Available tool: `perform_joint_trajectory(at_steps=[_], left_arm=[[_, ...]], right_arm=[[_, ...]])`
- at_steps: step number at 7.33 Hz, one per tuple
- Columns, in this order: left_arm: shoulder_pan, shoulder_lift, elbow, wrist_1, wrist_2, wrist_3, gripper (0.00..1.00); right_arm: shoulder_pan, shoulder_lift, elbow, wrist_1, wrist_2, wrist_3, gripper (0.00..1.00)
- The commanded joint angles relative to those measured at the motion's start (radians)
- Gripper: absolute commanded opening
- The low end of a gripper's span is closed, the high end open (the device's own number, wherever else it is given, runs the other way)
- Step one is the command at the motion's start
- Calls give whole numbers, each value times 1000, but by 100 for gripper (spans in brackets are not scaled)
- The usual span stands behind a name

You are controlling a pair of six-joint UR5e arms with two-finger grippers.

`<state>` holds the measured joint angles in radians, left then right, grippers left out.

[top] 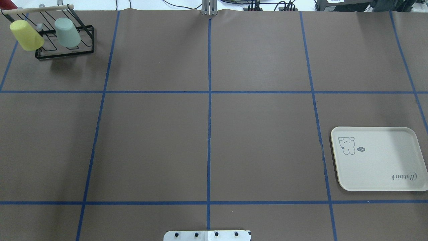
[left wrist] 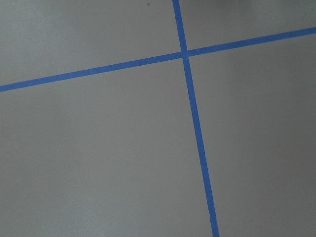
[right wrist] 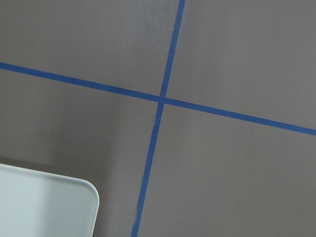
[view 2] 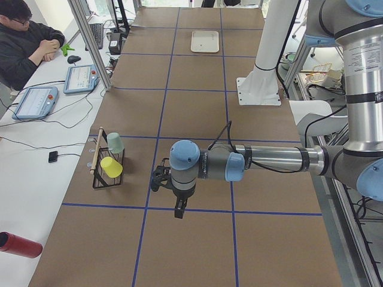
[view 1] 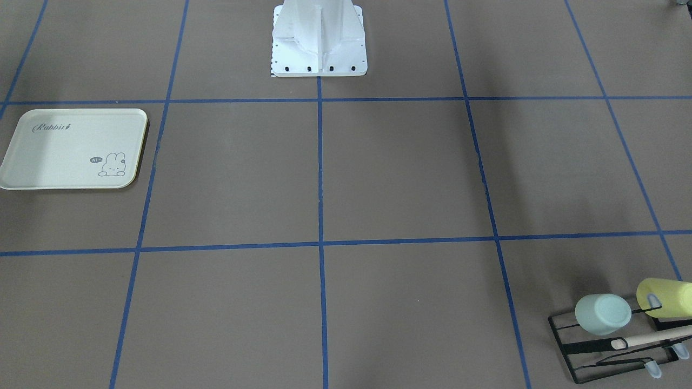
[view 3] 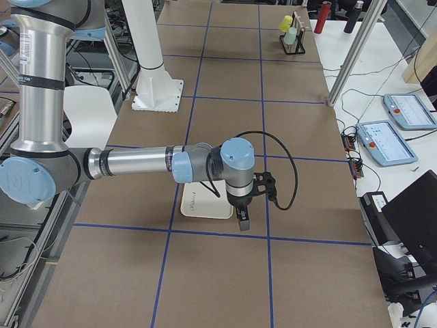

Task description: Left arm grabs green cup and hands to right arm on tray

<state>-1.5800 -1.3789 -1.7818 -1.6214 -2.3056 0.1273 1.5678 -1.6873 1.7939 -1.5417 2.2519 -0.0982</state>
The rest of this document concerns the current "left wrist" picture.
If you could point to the blue tape line crosswise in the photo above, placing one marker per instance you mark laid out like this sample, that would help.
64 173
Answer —
158 59

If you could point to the blue tape line lengthwise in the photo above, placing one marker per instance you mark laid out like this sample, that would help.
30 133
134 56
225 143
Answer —
195 117

